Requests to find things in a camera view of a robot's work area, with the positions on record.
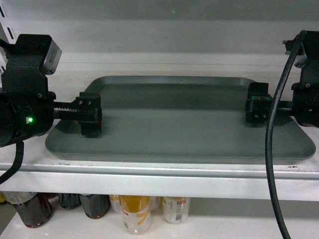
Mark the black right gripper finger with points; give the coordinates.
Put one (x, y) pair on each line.
(258, 111)
(258, 96)

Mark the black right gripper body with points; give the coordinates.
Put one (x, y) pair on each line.
(303, 53)

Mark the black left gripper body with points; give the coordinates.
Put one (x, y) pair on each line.
(26, 105)

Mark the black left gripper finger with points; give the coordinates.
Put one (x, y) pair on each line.
(90, 122)
(86, 101)

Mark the grey rectangular serving tray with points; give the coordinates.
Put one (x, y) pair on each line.
(163, 119)

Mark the white upper shelf board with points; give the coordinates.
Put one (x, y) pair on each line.
(43, 171)

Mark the dark tea bottle middle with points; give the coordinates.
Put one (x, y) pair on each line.
(69, 200)

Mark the dark tea bottle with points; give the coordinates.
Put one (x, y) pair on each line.
(95, 206)
(33, 208)
(69, 200)

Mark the dark tea bottle right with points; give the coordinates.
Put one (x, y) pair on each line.
(95, 206)

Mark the yellow juice bottle back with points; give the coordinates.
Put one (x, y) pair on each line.
(115, 203)

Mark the yellow juice bottle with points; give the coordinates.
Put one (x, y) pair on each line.
(136, 213)
(115, 203)
(175, 209)

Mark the yellow juice bottle front left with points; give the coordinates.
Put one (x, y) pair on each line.
(136, 213)

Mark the dark tea bottle far left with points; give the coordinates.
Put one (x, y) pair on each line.
(33, 208)

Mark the yellow juice bottle front right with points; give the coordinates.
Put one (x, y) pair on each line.
(175, 209)

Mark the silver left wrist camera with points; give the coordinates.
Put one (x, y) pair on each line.
(52, 58)

